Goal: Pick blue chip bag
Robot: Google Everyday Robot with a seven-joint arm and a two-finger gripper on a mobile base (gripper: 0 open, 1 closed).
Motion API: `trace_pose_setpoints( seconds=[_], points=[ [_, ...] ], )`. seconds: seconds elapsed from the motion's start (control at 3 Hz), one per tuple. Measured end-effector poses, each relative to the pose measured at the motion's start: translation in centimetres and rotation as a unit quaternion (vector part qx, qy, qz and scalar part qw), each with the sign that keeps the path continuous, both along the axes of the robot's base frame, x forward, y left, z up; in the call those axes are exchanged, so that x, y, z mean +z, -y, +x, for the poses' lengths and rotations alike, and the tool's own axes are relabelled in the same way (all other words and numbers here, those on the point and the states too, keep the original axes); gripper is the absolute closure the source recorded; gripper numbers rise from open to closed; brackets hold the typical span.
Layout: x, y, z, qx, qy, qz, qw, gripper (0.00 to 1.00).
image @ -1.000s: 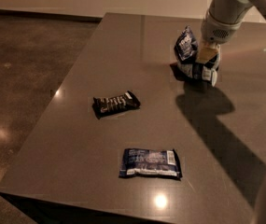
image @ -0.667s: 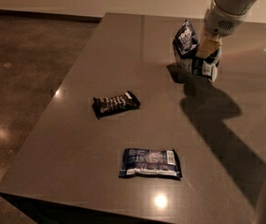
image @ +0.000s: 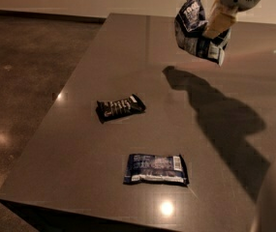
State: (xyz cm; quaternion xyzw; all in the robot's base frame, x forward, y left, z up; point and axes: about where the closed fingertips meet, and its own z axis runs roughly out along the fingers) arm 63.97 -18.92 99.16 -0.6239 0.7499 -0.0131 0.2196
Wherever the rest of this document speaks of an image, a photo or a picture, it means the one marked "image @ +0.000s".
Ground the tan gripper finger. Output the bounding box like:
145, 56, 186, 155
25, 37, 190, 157
202, 0, 238, 39

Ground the blue chip bag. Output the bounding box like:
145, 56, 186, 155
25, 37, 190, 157
174, 0, 230, 66

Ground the blue snack packet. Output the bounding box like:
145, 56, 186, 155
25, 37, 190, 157
123, 154, 190, 186

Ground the black candy bar wrapper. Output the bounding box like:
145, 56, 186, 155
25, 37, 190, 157
96, 94, 146, 122

